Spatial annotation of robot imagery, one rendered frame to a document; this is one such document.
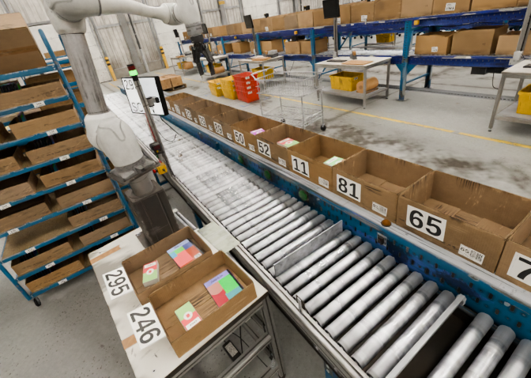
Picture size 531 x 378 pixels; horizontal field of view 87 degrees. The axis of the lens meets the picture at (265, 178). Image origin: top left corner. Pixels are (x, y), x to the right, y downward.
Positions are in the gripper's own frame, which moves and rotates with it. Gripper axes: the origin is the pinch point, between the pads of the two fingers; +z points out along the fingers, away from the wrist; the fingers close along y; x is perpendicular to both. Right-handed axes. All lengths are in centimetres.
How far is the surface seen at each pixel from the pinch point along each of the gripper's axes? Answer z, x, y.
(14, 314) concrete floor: 148, -165, -129
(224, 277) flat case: 77, -69, 60
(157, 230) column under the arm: 69, -71, 8
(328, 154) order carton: 68, 39, 56
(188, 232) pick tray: 73, -60, 21
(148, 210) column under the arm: 54, -70, 8
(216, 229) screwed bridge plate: 80, -46, 28
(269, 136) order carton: 60, 36, 6
